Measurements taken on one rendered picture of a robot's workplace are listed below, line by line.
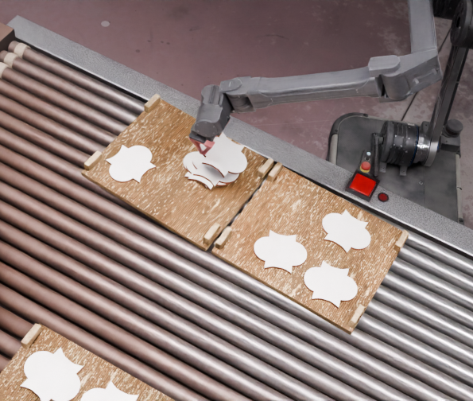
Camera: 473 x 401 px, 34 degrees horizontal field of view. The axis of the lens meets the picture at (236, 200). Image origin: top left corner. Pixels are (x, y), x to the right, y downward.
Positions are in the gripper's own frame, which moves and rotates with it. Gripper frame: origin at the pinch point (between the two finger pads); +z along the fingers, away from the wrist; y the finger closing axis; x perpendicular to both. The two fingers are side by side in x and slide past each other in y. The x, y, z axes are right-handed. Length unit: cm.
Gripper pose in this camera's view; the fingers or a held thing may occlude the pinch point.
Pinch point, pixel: (207, 143)
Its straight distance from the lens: 207.7
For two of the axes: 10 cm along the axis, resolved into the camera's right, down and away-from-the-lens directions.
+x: -9.0, -3.9, 1.8
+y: 4.2, -7.2, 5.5
